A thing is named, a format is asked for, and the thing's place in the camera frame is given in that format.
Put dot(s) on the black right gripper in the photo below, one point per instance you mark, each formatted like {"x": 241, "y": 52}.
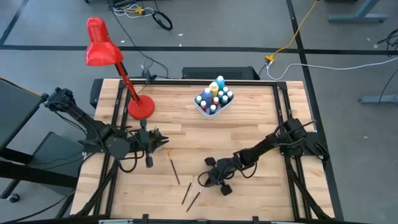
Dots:
{"x": 225, "y": 171}

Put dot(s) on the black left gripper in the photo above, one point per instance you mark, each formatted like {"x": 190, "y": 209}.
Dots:
{"x": 146, "y": 141}

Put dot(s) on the black paintbrush silver ferrule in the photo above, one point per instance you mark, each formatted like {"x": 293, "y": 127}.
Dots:
{"x": 187, "y": 190}
{"x": 194, "y": 200}

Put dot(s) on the black paintbrush orange bristles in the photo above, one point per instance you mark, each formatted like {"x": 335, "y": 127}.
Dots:
{"x": 174, "y": 169}

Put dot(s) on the small green paint bottle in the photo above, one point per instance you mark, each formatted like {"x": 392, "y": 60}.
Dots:
{"x": 224, "y": 98}
{"x": 199, "y": 99}

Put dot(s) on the small red paint bottle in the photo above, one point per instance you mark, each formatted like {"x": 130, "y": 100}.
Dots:
{"x": 216, "y": 100}
{"x": 203, "y": 104}

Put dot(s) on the small dark blue paint bottle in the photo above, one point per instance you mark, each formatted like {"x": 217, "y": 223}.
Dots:
{"x": 212, "y": 109}

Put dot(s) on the large blue paint bottle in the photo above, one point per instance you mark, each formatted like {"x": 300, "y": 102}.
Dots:
{"x": 207, "y": 95}

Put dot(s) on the small light blue paint bottle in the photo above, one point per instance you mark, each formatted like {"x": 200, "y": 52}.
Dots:
{"x": 225, "y": 89}

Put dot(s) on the large teal paint bottle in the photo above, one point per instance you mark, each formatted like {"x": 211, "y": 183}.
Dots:
{"x": 220, "y": 80}

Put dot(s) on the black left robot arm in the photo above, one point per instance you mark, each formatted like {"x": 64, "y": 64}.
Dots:
{"x": 81, "y": 116}

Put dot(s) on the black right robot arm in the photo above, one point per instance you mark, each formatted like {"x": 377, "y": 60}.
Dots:
{"x": 264, "y": 144}

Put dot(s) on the white storage bin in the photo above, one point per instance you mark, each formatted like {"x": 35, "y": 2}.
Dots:
{"x": 214, "y": 117}

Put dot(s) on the black table clamp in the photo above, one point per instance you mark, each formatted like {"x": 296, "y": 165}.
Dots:
{"x": 146, "y": 75}

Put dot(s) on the black computer case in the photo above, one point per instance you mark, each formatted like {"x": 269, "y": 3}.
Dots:
{"x": 217, "y": 73}

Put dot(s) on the red desk lamp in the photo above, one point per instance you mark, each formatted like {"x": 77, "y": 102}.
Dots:
{"x": 102, "y": 46}

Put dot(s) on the black side cart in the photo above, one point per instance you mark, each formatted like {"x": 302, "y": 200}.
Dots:
{"x": 15, "y": 109}

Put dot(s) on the black caster wheel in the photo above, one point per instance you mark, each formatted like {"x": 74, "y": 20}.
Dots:
{"x": 13, "y": 198}

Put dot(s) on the grey desk leg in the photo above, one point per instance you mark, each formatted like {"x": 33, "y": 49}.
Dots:
{"x": 379, "y": 99}
{"x": 357, "y": 18}

